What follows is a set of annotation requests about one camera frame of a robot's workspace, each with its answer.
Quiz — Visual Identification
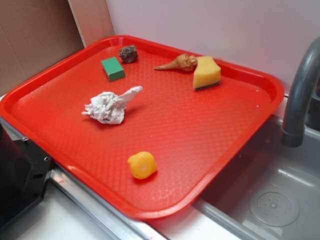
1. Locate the grey curved faucet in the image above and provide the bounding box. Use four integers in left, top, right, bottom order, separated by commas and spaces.
281, 38, 320, 148

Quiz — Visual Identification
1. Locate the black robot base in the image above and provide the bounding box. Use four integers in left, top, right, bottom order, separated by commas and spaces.
0, 126, 52, 230

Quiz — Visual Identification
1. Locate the brown cardboard panel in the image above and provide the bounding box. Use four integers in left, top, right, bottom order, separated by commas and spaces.
0, 0, 114, 95

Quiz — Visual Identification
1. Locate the yellow sponge with dark pad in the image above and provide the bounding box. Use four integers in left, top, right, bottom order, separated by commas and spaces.
193, 56, 221, 90

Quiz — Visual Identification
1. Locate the grey plastic sink basin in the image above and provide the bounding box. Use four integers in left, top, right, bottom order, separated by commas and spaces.
194, 116, 320, 240

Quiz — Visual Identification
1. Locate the brown spiral seashell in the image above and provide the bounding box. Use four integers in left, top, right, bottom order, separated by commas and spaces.
154, 53, 198, 72

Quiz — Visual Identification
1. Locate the yellow rubber duck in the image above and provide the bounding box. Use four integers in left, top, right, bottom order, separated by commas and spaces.
127, 151, 157, 180

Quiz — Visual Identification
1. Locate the crumpled white paper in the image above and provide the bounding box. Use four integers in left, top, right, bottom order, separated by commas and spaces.
81, 86, 143, 125

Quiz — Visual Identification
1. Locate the green rectangular block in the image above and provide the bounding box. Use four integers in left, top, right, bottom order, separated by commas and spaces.
101, 57, 126, 82

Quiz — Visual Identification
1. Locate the brown grey rock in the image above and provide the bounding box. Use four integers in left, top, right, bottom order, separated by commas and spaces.
119, 45, 138, 64

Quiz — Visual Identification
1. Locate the red plastic tray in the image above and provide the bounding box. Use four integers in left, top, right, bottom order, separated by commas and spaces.
0, 36, 284, 220

